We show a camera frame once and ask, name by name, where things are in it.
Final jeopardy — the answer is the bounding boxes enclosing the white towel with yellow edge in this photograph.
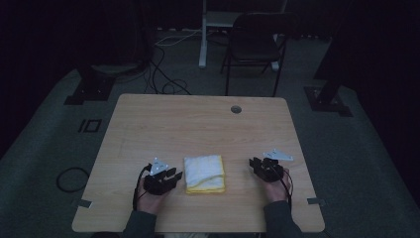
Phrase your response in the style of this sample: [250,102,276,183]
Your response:
[183,154,227,195]

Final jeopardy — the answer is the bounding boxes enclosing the person's right hand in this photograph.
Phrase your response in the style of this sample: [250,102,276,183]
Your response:
[262,168,292,204]

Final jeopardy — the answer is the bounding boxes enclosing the left hand-held gripper black cable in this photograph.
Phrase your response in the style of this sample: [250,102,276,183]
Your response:
[132,164,152,212]

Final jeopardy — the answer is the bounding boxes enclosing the black folding chair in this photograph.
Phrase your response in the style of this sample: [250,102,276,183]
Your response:
[220,12,300,98]

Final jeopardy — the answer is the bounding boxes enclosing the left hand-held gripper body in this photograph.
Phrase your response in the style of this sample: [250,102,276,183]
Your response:
[142,156,172,196]

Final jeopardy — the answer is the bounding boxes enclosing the tangled black floor cables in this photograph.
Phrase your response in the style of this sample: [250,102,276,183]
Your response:
[144,45,193,96]

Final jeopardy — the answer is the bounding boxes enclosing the hand-held gripper black cable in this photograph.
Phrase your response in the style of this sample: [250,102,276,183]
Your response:
[277,169,295,213]
[132,164,152,212]

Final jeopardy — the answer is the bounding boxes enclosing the round grey pedestal base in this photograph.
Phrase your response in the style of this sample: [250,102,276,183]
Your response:
[91,62,141,76]

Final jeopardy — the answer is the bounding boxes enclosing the person's left hand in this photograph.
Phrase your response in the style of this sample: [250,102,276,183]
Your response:
[136,178,167,216]

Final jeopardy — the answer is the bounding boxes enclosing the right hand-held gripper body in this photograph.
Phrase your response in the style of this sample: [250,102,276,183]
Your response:
[254,148,294,183]

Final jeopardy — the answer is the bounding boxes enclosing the right hand-held gripper black cable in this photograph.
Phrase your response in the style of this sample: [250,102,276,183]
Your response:
[277,169,295,213]

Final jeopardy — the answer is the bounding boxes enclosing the white floor cable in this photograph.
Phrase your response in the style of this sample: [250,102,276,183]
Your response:
[154,29,203,48]

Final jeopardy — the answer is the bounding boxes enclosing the black stand with square base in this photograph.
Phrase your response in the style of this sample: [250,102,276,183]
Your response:
[63,63,117,107]
[303,31,354,118]

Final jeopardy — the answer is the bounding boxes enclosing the coiled black cable loop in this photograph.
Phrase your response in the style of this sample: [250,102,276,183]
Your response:
[55,167,91,194]

